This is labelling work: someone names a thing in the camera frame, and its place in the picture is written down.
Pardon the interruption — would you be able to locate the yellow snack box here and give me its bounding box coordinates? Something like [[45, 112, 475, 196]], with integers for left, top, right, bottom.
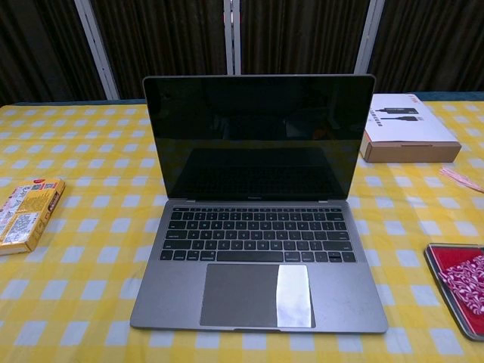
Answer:
[[0, 177, 66, 256]]

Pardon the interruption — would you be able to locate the white cardboard cable box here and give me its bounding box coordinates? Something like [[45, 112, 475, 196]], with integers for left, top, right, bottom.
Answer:
[[358, 93, 463, 164]]

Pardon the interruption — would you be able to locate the white partition frame post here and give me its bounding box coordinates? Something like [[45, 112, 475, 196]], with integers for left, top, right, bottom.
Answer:
[[352, 0, 386, 95], [73, 0, 119, 100], [224, 0, 242, 76]]

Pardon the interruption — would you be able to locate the grey aluminium laptop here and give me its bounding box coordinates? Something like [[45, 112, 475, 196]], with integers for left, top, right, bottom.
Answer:
[[129, 74, 389, 334]]

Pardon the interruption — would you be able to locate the pink tassel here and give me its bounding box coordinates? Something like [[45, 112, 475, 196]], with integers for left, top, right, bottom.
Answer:
[[438, 166, 484, 196]]

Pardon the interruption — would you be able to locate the yellow white checked tablecloth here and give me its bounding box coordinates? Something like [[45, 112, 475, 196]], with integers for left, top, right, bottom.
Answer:
[[0, 98, 484, 363]]

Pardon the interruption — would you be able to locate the dark pleated partition panel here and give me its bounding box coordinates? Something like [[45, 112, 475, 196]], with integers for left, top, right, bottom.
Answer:
[[371, 0, 484, 95], [238, 0, 368, 76], [92, 0, 229, 100], [0, 0, 105, 107]]

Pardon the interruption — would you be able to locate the pink white patterned pouch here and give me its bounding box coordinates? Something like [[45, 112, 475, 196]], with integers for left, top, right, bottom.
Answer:
[[440, 253, 484, 313]]

